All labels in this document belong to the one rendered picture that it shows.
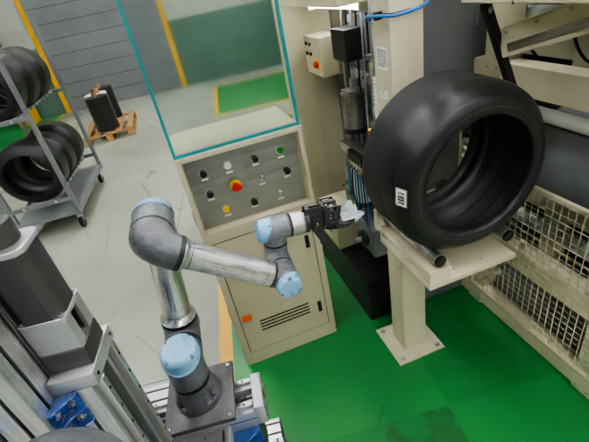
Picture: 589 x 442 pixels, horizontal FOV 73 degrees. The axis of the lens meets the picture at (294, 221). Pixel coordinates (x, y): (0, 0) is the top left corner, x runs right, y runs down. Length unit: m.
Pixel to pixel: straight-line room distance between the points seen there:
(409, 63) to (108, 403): 1.35
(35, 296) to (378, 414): 1.67
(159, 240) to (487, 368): 1.78
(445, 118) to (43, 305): 1.06
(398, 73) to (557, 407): 1.61
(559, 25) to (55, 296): 1.49
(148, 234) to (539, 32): 1.32
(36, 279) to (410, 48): 1.29
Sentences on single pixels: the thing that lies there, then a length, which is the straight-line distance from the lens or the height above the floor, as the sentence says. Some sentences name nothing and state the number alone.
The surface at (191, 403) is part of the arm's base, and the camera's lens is 1.39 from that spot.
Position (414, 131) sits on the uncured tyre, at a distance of 1.24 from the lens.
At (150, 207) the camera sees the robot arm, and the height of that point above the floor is 1.36.
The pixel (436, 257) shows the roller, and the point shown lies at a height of 0.92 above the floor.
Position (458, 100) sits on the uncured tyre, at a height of 1.44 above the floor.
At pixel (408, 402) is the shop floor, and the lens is 2.18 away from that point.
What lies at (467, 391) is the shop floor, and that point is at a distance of 2.24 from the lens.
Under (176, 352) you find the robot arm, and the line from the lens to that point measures 1.30.
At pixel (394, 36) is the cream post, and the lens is 1.52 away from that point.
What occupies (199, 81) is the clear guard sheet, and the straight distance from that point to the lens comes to 1.66.
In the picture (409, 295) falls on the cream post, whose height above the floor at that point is 0.40.
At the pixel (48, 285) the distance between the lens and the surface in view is 0.83.
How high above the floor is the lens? 1.83
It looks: 31 degrees down
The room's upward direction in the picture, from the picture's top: 12 degrees counter-clockwise
